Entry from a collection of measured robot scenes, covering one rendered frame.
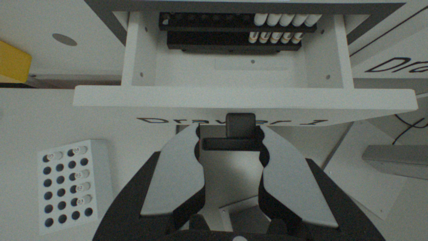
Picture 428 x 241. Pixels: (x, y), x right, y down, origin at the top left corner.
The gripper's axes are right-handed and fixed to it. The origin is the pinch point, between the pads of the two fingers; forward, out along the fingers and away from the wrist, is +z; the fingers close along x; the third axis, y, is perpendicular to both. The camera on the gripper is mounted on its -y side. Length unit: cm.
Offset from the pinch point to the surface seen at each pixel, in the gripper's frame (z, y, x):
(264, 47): 10.9, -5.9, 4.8
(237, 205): 47, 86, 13
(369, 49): 10.4, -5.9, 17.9
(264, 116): 3.1, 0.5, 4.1
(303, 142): 76, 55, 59
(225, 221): 41, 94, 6
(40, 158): 5.4, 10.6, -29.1
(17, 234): 0.4, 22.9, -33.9
